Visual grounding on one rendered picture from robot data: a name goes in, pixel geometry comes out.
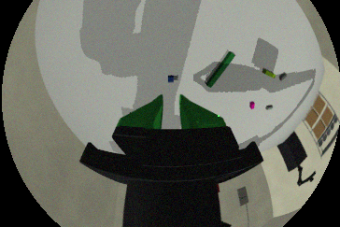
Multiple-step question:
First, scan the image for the magenta rod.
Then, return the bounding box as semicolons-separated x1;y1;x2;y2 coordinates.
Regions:
250;101;255;109

